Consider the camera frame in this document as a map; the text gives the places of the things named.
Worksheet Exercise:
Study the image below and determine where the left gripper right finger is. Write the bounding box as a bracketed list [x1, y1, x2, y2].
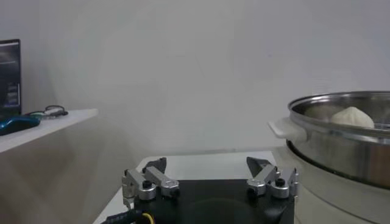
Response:
[246, 156, 300, 200]

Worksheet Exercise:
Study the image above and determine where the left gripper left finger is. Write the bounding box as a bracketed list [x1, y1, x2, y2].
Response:
[121, 156, 181, 203]

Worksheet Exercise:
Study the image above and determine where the white steamed baozi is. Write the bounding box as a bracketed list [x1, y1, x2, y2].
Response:
[330, 106, 375, 129]

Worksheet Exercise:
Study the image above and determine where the stainless steel steamer basket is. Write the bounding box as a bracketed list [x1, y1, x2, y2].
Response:
[268, 90, 390, 189]

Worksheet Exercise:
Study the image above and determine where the stacked steamer pot with cloths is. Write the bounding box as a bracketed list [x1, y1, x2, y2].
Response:
[271, 142, 390, 224]

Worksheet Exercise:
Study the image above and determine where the white side table with mouse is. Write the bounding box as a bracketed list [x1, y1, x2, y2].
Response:
[0, 108, 99, 155]

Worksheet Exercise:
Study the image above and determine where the blue computer mouse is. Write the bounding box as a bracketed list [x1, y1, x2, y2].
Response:
[0, 116, 41, 137]

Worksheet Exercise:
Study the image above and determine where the dark computer monitor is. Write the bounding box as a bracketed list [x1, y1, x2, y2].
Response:
[0, 38, 22, 119]

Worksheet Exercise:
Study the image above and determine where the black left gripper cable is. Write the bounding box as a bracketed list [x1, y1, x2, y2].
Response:
[100, 209, 155, 224]

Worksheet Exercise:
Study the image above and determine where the black cable loop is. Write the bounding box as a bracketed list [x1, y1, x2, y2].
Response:
[44, 105, 69, 118]

